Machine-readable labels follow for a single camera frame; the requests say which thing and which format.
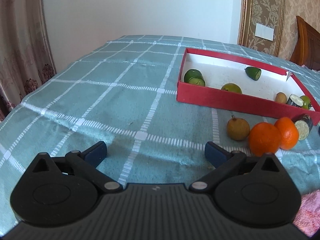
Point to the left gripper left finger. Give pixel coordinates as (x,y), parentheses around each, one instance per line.
(84,165)

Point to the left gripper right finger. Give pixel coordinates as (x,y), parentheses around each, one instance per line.
(226,165)

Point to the brown round longan fruit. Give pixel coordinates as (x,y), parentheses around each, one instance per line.
(238,129)

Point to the orange tangerine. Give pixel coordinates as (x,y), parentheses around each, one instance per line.
(264,138)
(288,131)

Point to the yellow-green round fruit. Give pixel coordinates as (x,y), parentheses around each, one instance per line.
(231,87)

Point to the brown kiwi fruit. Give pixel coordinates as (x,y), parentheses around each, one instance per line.
(281,98)

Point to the dark eggplant piece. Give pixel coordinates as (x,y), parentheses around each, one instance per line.
(294,100)

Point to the green cucumber chunk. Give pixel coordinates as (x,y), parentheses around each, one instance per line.
(194,77)

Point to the green cucumber end piece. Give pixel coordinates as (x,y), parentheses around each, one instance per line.
(253,73)

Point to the red shallow cardboard box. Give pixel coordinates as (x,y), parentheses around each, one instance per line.
(257,97)

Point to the green plaid tablecloth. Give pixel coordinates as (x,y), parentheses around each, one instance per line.
(124,94)

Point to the pink cloth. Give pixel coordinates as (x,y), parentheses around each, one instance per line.
(308,216)

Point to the brown patterned curtain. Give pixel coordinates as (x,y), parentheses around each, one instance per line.
(26,59)

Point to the wooden headboard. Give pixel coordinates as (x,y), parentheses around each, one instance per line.
(306,51)

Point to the white wall switch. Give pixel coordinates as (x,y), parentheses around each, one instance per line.
(264,32)

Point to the gold ornate wall frame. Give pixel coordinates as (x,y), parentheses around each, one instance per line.
(269,13)

